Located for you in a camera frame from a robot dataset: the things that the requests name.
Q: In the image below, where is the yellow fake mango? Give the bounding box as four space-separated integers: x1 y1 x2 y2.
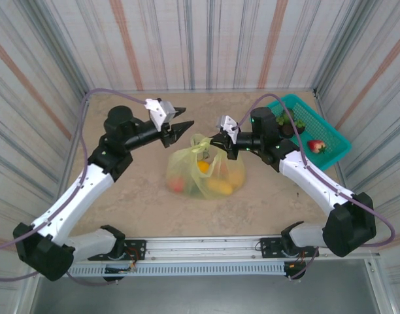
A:
207 179 234 196

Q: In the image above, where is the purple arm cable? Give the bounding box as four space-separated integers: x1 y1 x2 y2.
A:
235 94 396 281
0 88 147 286

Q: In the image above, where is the grey metal sheet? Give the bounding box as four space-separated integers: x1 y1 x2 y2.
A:
29 276 384 314

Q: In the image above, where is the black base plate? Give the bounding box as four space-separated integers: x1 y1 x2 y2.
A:
88 239 148 262
258 237 320 259

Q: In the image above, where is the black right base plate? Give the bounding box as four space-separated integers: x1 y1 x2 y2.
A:
258 237 320 259

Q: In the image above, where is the red fake strawberry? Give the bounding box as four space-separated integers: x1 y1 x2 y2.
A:
307 139 327 154

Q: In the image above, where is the grey slotted cable duct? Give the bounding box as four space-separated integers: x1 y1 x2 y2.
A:
38 262 286 278

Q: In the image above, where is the aluminium mounting rail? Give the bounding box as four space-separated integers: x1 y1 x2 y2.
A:
29 232 382 262

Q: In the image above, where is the yellow plastic bag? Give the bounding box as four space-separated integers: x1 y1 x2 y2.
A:
165 133 246 201

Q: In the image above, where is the teal plastic basket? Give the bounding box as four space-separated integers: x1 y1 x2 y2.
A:
263 94 353 171

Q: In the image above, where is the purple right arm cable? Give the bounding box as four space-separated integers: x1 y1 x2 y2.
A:
235 94 396 281

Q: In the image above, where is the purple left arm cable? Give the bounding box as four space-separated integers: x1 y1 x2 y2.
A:
0 88 147 286

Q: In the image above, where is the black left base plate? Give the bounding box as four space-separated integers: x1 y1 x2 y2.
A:
88 239 148 262

